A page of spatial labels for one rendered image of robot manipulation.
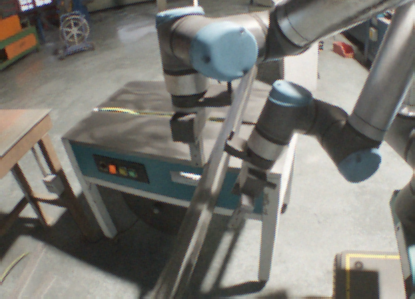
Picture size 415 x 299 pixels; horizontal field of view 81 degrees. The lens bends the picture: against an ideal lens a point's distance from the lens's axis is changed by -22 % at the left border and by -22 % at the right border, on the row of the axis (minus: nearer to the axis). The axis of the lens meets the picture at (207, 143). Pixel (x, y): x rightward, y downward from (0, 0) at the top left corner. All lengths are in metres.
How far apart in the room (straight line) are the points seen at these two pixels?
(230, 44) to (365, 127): 0.30
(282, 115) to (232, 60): 0.23
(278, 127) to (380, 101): 0.23
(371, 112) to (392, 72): 0.08
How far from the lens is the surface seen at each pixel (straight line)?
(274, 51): 0.49
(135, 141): 1.08
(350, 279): 1.17
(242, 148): 0.68
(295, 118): 0.63
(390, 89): 0.56
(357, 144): 0.58
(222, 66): 0.43
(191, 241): 0.68
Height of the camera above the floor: 1.30
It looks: 34 degrees down
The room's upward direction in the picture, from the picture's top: 7 degrees counter-clockwise
